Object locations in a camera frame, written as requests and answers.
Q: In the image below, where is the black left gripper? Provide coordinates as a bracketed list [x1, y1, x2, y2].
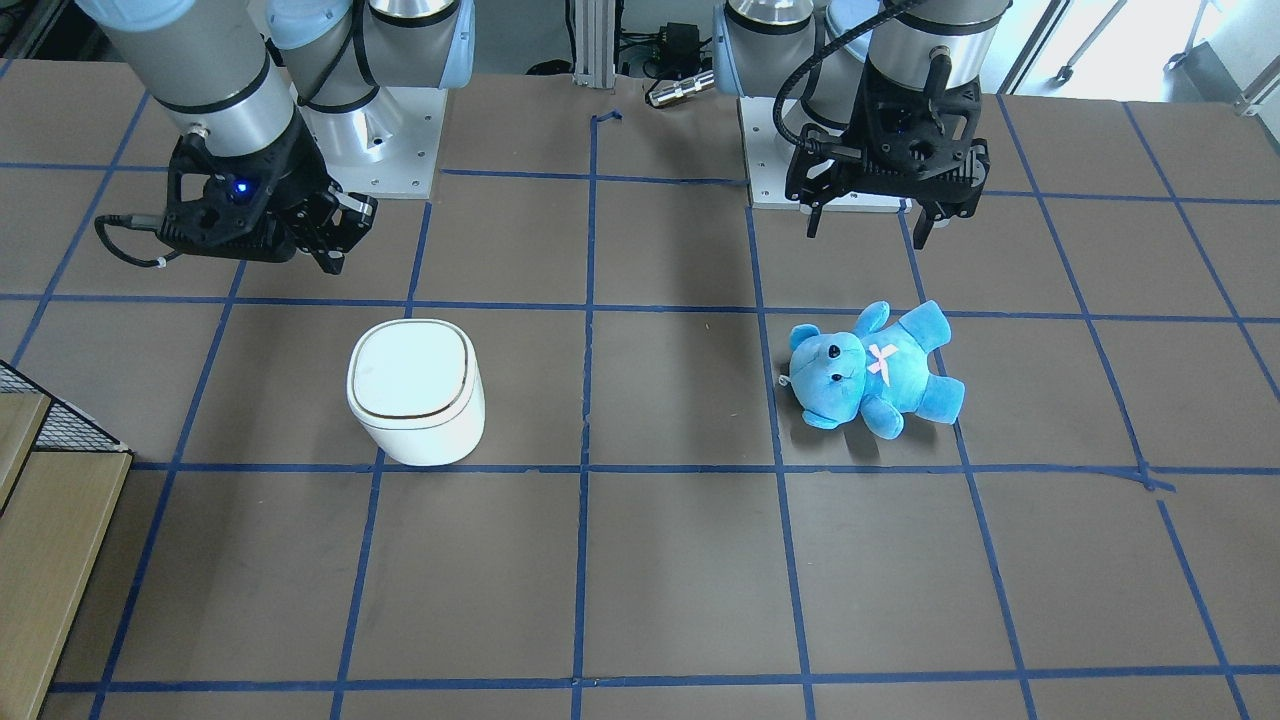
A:
[785, 60, 991, 251]

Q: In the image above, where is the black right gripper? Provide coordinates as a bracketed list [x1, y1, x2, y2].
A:
[177, 115, 379, 275]

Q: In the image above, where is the white trash can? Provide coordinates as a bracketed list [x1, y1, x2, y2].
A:
[346, 318, 486, 468]

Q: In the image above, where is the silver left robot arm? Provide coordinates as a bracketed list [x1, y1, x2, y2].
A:
[712, 1, 1009, 249]

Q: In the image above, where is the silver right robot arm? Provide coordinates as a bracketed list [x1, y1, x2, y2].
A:
[79, 1, 476, 275]

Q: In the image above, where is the blue teddy bear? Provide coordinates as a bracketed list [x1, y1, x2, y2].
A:
[778, 300, 966, 439]

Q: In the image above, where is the wooden box with grid cloth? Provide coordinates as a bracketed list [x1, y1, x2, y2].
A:
[1, 363, 133, 719]

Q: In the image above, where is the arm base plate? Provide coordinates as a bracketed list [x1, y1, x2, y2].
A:
[301, 87, 451, 200]
[739, 95, 906, 213]

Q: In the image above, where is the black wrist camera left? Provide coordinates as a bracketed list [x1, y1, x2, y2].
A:
[852, 68, 980, 181]

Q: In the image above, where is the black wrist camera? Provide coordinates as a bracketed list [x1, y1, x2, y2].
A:
[852, 68, 980, 181]
[154, 137, 296, 263]

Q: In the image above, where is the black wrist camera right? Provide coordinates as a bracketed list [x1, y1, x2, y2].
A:
[154, 137, 296, 263]

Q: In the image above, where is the aluminium frame post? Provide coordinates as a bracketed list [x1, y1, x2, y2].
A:
[567, 0, 620, 90]

